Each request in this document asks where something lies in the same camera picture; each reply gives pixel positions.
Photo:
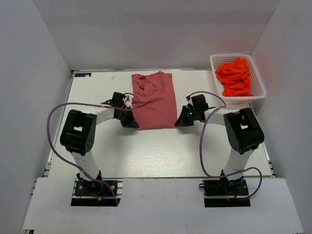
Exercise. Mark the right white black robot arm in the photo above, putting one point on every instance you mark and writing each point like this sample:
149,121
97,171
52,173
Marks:
243,132

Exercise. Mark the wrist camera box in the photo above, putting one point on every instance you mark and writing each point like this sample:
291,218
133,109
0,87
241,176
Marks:
118,100
198,102

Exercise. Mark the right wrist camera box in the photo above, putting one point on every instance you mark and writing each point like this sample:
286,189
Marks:
198,102

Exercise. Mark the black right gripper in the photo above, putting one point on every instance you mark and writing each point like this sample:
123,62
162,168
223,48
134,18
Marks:
181,122

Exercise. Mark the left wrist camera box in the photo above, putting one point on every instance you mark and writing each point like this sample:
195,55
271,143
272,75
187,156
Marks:
118,100

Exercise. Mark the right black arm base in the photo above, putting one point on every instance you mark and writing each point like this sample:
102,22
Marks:
222,193

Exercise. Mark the pink red t-shirt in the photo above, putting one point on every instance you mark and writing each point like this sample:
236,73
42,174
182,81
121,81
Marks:
156,100

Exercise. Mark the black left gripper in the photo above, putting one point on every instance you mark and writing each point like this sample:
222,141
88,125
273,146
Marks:
131,123

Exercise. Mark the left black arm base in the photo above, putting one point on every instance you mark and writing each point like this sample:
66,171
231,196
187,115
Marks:
93,194

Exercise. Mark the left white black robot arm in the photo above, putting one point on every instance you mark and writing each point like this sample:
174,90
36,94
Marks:
78,136

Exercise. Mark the white perforated plastic basket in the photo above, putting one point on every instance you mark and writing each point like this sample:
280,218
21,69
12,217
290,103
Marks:
257,86

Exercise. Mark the orange crumpled t-shirt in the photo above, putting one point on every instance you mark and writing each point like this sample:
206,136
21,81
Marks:
235,78

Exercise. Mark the small blue label sticker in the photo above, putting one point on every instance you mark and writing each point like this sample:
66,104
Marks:
82,75

